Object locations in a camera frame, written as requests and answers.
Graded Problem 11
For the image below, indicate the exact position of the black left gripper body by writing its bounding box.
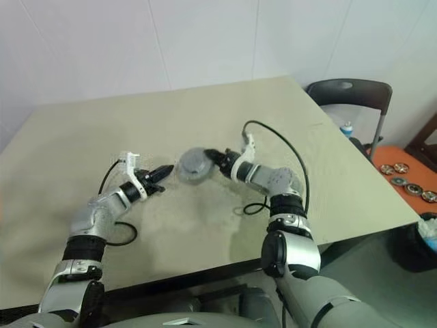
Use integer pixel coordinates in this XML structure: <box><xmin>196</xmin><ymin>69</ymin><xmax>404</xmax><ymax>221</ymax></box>
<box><xmin>135</xmin><ymin>168</ymin><xmax>162</xmax><ymax>193</ymax></box>

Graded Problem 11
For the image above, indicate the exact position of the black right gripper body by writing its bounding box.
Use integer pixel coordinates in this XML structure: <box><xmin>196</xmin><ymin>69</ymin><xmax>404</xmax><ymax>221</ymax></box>
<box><xmin>218</xmin><ymin>148</ymin><xmax>239</xmax><ymax>177</ymax></box>

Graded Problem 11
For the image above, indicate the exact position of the grey motor lid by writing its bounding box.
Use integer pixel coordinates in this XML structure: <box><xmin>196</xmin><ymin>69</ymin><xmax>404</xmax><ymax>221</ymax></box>
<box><xmin>178</xmin><ymin>146</ymin><xmax>215</xmax><ymax>174</ymax></box>

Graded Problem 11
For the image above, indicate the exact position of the black folding chair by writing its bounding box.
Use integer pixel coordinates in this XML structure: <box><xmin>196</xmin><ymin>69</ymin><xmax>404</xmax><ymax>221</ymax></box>
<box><xmin>305</xmin><ymin>78</ymin><xmax>394</xmax><ymax>159</ymax></box>

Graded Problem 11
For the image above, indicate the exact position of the orange stool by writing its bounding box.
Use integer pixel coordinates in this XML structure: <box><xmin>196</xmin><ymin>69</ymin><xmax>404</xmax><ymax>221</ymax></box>
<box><xmin>371</xmin><ymin>144</ymin><xmax>437</xmax><ymax>215</ymax></box>

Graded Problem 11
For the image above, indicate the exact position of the brown wooden cabinet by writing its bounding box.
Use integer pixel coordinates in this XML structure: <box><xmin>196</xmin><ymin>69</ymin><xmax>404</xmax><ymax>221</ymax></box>
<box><xmin>404</xmin><ymin>112</ymin><xmax>437</xmax><ymax>155</ymax></box>

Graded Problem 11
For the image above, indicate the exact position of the black waste bin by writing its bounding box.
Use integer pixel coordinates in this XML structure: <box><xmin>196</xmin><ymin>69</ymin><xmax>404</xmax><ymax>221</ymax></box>
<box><xmin>402</xmin><ymin>211</ymin><xmax>437</xmax><ymax>274</ymax></box>

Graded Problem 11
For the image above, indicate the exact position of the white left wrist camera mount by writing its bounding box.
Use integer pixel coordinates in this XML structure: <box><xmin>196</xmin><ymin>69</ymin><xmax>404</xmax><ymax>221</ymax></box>
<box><xmin>117</xmin><ymin>151</ymin><xmax>152</xmax><ymax>201</ymax></box>

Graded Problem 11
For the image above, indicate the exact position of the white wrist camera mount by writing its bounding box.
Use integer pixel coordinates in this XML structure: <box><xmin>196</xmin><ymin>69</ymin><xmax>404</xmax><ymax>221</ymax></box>
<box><xmin>229</xmin><ymin>134</ymin><xmax>258</xmax><ymax>180</ymax></box>
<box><xmin>117</xmin><ymin>151</ymin><xmax>152</xmax><ymax>201</ymax></box>

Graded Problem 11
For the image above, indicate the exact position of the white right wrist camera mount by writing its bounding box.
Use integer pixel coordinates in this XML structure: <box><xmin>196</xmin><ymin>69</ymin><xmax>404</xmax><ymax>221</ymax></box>
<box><xmin>229</xmin><ymin>134</ymin><xmax>258</xmax><ymax>180</ymax></box>

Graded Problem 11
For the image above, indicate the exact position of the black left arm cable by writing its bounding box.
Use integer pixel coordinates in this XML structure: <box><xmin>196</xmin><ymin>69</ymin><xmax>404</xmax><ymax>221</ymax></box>
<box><xmin>98</xmin><ymin>159</ymin><xmax>139</xmax><ymax>247</ymax></box>

